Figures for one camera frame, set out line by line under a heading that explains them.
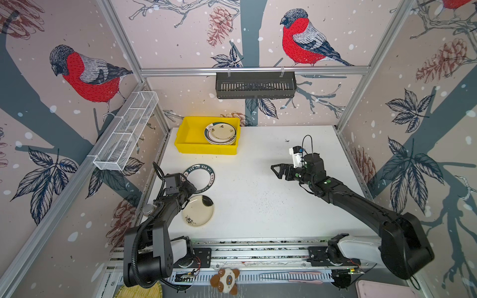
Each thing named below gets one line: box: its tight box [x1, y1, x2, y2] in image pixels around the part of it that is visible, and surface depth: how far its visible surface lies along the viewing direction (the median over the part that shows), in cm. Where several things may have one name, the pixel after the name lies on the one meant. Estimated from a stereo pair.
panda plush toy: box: [209, 267, 240, 296], surface depth 68 cm
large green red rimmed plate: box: [203, 121, 238, 146], surface depth 109 cm
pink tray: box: [355, 279, 418, 298], surface depth 67 cm
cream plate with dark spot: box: [181, 194, 215, 228], surface depth 88 cm
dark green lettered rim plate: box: [181, 163, 215, 194], surface depth 100 cm
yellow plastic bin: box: [174, 116, 241, 155], surface depth 111 cm
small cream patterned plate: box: [208, 122, 236, 143], surface depth 113 cm
